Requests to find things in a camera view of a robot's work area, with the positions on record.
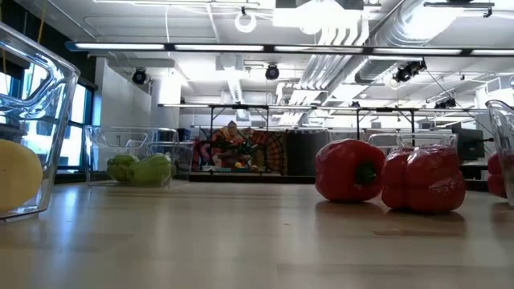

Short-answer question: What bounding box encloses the black aluminium rig frame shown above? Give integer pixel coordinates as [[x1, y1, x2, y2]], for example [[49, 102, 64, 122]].
[[54, 170, 318, 185]]

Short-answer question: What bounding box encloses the white hanging ring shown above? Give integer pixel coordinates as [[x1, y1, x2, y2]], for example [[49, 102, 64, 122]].
[[235, 10, 258, 34]]

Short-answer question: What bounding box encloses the black neighbouring rig frame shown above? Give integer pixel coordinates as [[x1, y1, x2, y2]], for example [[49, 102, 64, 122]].
[[158, 103, 489, 141]]

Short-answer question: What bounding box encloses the black background monitor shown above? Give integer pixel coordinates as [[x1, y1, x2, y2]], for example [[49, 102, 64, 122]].
[[452, 127, 486, 161]]

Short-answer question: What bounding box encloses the green bell pepper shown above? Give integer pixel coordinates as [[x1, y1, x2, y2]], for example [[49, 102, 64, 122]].
[[106, 153, 141, 184]]

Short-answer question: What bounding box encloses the clear plastic bin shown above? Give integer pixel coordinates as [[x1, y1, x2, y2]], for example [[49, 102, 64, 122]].
[[83, 124, 194, 188], [0, 22, 81, 222], [484, 99, 514, 206], [367, 132, 459, 161]]

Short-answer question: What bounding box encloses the red bell pepper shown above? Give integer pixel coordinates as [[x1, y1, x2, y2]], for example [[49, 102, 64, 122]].
[[314, 138, 387, 203], [487, 152, 509, 200]]

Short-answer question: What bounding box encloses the colourful patterned tapestry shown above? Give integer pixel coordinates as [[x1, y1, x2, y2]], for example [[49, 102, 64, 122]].
[[192, 127, 288, 176]]

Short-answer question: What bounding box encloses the yellow lemon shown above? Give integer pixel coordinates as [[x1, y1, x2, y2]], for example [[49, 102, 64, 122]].
[[0, 138, 44, 214]]

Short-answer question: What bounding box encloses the orange-red ribbed pumpkin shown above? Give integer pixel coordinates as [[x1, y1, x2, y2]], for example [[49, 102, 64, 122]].
[[381, 144, 467, 214]]

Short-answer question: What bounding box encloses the black overhead light bar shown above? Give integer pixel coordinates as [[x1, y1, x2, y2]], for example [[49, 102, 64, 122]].
[[66, 39, 514, 57]]

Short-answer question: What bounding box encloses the green chayote squash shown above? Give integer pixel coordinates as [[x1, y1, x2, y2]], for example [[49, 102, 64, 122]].
[[128, 153, 173, 186]]

